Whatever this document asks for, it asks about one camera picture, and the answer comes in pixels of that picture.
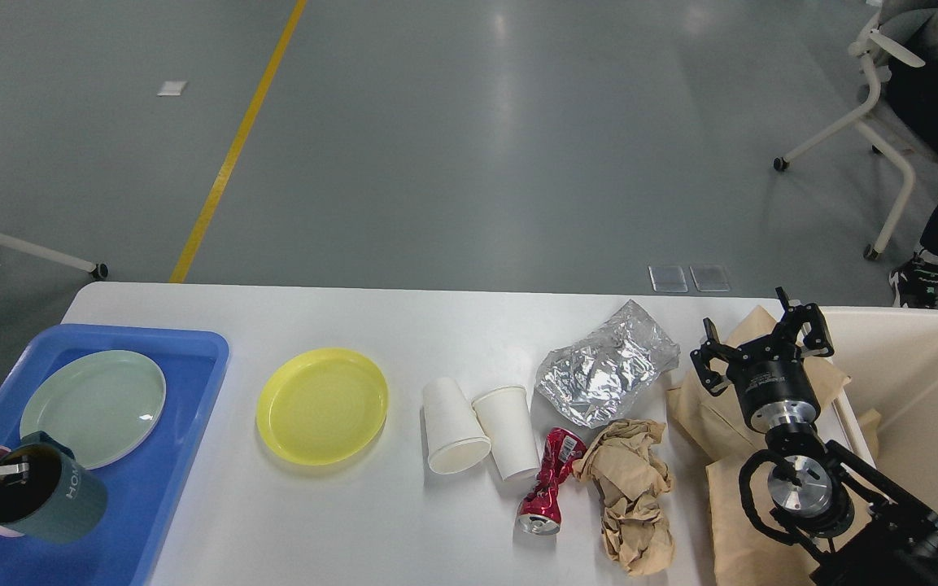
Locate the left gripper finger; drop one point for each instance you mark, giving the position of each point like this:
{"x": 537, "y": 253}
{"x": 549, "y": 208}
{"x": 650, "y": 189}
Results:
{"x": 15, "y": 472}

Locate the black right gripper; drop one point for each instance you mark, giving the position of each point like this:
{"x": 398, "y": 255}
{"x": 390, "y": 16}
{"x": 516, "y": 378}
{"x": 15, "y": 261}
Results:
{"x": 777, "y": 391}

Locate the dark teal mug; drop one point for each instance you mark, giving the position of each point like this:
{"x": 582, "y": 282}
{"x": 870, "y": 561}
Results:
{"x": 63, "y": 501}

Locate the yellow plastic plate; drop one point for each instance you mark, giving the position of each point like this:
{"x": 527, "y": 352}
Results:
{"x": 322, "y": 407}

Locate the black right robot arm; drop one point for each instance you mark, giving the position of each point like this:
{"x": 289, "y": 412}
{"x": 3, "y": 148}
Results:
{"x": 859, "y": 526}

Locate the brown paper bag upper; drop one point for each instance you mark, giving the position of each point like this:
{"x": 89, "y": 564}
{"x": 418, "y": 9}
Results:
{"x": 751, "y": 334}

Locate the brown paper bag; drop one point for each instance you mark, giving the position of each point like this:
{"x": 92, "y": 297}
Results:
{"x": 742, "y": 555}
{"x": 751, "y": 334}

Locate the pale green plate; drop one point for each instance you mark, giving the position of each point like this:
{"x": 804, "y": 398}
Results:
{"x": 100, "y": 406}

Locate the blue plastic tray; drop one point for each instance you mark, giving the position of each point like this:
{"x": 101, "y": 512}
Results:
{"x": 143, "y": 487}

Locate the beige plastic bin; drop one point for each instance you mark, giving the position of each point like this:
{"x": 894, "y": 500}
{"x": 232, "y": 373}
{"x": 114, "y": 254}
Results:
{"x": 891, "y": 356}

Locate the crumpled silver foil bag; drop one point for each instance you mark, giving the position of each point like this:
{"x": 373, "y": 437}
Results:
{"x": 599, "y": 378}

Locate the crumpled brown paper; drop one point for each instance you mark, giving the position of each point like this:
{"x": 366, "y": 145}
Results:
{"x": 630, "y": 479}

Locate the brown paper bag lower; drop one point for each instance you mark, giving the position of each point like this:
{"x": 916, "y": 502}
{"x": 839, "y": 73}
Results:
{"x": 742, "y": 555}

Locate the white paper cup right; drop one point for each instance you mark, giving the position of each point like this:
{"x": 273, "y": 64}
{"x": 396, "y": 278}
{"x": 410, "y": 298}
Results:
{"x": 504, "y": 416}

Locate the white paper cup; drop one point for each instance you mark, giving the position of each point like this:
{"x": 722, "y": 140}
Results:
{"x": 504, "y": 416}
{"x": 455, "y": 439}

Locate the crushed red soda can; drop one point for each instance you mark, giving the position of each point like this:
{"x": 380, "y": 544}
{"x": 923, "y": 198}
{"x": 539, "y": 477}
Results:
{"x": 539, "y": 513}

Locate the white paper cup left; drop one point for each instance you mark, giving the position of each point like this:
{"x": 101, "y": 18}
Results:
{"x": 455, "y": 439}

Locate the white office chair right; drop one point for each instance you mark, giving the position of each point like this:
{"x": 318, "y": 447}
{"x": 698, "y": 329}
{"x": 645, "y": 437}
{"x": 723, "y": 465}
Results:
{"x": 882, "y": 38}

